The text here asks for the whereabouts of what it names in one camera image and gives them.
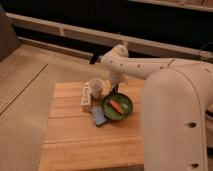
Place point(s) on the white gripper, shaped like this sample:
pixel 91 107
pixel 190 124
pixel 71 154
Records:
pixel 115 78

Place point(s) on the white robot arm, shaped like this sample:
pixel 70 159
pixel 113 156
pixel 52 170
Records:
pixel 176 95

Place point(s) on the clear plastic cup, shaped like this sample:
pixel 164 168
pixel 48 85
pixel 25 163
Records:
pixel 96 87

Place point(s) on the orange carrot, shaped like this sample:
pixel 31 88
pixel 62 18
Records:
pixel 116 106

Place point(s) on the green bowl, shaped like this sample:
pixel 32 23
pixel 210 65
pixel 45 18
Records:
pixel 124 102

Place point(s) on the blue sponge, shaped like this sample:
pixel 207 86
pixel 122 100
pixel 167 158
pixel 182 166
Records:
pixel 98 116

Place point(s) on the black bowl handle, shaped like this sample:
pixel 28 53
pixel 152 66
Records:
pixel 115 89

